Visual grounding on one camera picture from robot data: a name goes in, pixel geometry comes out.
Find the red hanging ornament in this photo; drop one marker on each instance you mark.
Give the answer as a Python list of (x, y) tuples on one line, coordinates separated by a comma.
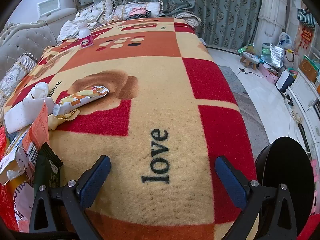
[(305, 38)]

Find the silver insulated bag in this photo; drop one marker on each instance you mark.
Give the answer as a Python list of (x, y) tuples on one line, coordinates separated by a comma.
[(277, 56)]

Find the white television cabinet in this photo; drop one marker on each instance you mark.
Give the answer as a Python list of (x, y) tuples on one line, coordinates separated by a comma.
[(306, 97)]

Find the beige frilled cushion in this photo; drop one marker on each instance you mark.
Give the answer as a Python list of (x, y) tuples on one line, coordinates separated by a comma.
[(122, 10), (97, 11)]

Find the pink storage box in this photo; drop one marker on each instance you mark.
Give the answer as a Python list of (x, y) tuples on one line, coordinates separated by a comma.
[(267, 72)]

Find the white bolster pillow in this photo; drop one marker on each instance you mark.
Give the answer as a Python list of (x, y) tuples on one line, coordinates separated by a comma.
[(15, 77)]

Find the grey tufted sofa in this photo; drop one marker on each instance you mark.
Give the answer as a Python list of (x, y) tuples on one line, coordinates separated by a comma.
[(27, 40)]

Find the long white carton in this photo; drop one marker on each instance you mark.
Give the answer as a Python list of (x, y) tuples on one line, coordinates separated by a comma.
[(22, 115)]

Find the white bottle pink label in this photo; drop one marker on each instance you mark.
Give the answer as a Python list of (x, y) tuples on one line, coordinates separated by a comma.
[(85, 36)]

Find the small wooden stool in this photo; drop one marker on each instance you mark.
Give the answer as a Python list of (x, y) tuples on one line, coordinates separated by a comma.
[(250, 58)]

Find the white power strip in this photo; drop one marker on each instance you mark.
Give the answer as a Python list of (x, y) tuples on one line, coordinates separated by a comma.
[(297, 115)]

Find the white printed plastic bag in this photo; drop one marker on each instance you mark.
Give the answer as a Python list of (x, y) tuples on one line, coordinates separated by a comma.
[(23, 205)]

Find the orange yellow snack packet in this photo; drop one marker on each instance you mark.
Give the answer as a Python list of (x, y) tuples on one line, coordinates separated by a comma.
[(80, 98)]

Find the white shopping bag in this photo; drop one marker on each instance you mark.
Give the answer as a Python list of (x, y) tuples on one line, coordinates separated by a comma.
[(285, 81)]

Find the pile of folded clothes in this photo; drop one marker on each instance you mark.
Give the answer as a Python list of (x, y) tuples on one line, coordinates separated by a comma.
[(142, 13)]

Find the black trash bin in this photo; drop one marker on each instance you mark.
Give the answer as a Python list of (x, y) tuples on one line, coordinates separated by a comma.
[(285, 160)]

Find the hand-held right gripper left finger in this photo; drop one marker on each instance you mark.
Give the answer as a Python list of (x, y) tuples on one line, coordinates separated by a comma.
[(95, 180)]

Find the red plastic bag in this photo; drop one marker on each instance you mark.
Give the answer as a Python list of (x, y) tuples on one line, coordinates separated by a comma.
[(6, 205)]

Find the white tissue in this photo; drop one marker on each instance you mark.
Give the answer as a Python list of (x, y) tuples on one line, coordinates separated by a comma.
[(37, 91)]

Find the white crumpled quilt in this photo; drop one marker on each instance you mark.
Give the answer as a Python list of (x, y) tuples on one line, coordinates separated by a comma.
[(70, 28)]

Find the grey patterned rug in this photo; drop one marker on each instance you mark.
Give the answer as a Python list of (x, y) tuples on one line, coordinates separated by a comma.
[(240, 97)]

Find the white blue medicine box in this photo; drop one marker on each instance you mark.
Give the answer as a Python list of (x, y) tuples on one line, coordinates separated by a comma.
[(15, 155)]

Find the printed red orange blanket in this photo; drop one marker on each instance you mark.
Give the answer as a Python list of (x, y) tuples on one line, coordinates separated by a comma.
[(155, 92)]

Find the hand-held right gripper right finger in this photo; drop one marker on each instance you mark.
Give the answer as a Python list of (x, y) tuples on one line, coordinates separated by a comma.
[(230, 180)]

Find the brown paper bag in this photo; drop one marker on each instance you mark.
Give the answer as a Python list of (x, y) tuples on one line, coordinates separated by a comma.
[(308, 70)]

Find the dark green packet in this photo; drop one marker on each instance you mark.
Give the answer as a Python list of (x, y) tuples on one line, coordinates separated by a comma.
[(46, 167)]

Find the lace covered air conditioner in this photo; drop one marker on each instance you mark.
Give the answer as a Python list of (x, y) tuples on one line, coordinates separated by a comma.
[(272, 10)]

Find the striped tote bag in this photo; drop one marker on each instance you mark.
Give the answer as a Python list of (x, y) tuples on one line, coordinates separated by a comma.
[(306, 18)]

